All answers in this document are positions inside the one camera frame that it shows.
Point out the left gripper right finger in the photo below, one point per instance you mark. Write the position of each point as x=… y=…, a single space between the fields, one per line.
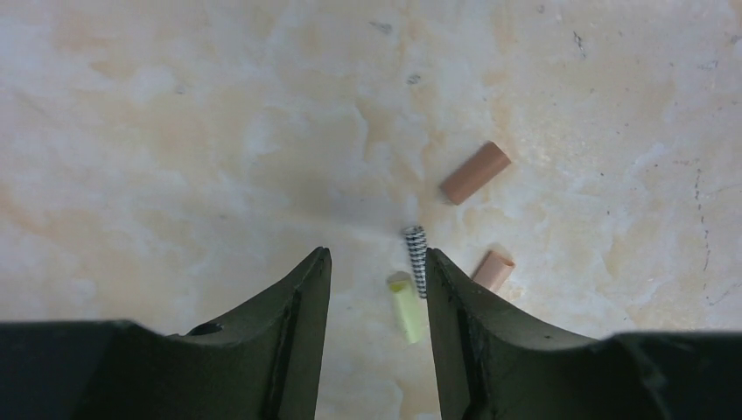
x=496 y=361

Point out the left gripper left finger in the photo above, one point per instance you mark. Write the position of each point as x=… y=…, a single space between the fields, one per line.
x=260 y=360

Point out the yellow pen cap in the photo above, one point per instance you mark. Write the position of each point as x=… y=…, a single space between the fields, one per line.
x=407 y=310

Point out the houndstooth pen cap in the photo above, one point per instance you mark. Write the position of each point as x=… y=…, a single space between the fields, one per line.
x=416 y=242

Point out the brown pen cap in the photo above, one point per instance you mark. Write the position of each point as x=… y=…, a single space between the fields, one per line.
x=474 y=173

